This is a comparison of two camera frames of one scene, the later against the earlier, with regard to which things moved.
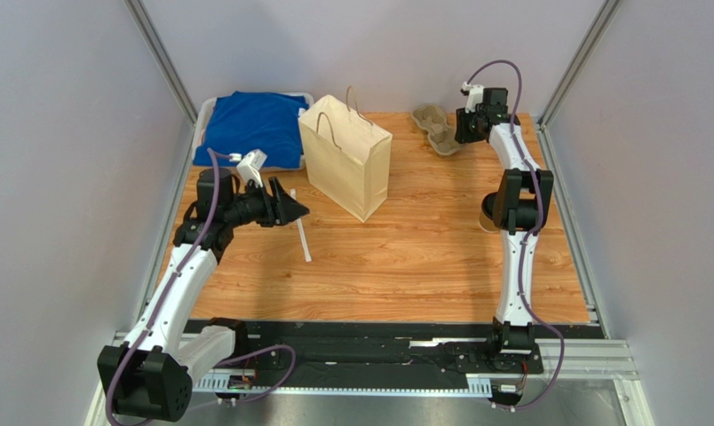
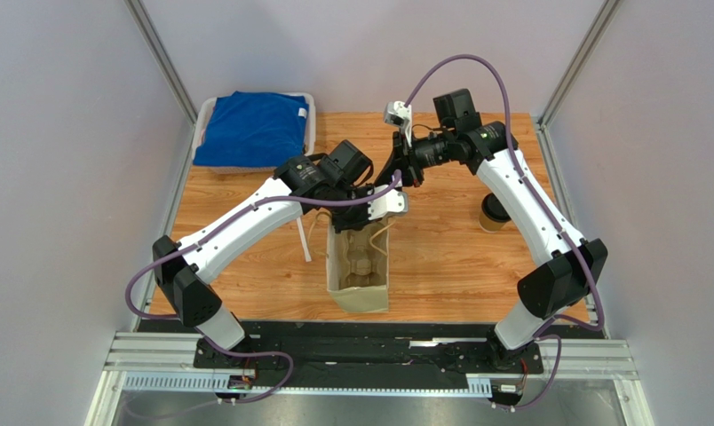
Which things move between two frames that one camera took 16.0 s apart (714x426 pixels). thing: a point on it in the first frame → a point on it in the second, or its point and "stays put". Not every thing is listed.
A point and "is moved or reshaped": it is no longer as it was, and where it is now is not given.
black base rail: [302, 351] stays put
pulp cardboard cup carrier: [440, 133] is moved or reshaped
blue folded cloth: [241, 122] stays put
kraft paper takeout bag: [346, 154] → [358, 266]
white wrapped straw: [304, 241] stays put
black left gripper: [281, 209] → [341, 225]
